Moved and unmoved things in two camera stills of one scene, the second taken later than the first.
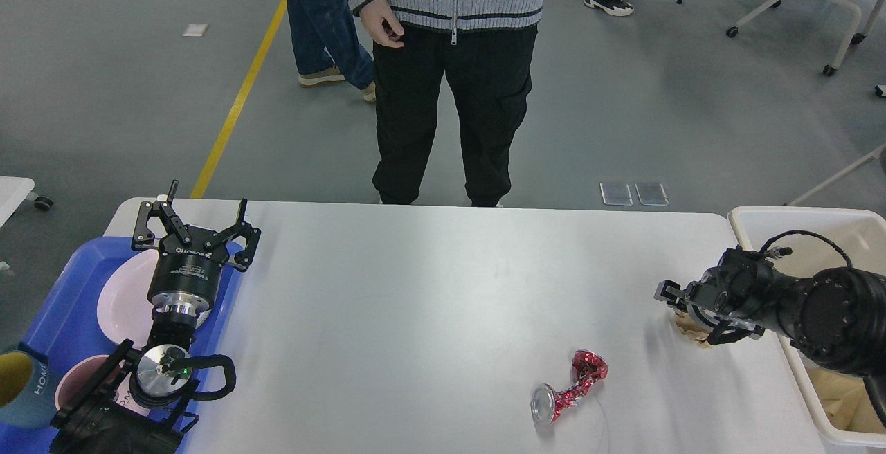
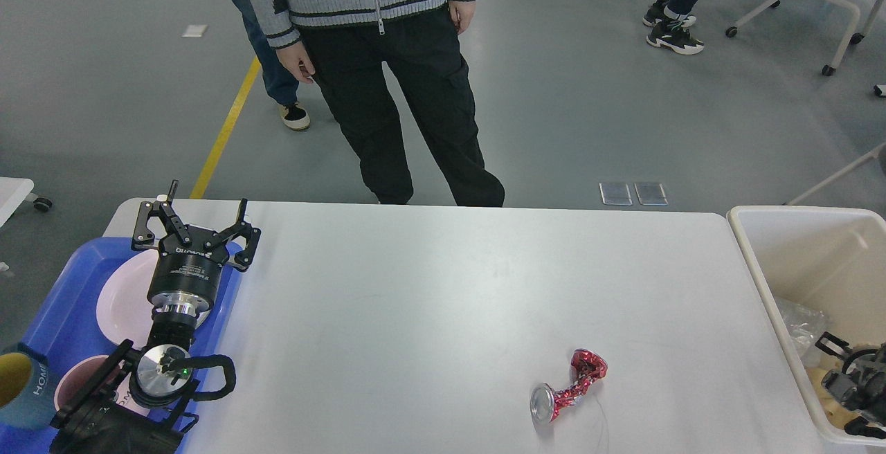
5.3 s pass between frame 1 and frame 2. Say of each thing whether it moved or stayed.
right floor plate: stayed
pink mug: stayed
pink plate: stayed
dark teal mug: stayed
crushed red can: stayed
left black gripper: stayed
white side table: stayed
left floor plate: stayed
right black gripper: moved
